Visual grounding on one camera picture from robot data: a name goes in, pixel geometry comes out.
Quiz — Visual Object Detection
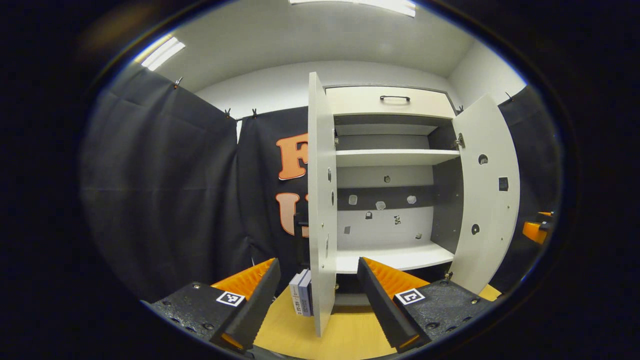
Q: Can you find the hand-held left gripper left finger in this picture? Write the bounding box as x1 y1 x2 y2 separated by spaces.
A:
142 258 282 353

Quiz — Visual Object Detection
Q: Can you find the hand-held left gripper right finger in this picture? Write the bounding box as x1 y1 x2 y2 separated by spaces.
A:
357 257 496 353

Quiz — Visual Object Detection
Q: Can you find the beige cabinet door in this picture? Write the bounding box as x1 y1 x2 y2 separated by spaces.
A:
447 94 522 296
295 71 339 338

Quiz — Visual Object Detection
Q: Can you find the beige double-door shoe cabinet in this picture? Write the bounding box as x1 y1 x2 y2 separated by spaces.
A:
322 85 466 307

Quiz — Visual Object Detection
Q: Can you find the blue and white book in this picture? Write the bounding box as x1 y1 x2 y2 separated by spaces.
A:
298 271 312 317

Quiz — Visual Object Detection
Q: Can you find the black backdrop cloth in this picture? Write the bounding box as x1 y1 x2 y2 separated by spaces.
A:
80 62 563 301

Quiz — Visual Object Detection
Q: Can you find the ceiling light panel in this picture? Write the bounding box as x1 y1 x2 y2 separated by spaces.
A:
134 35 187 72
289 0 417 18

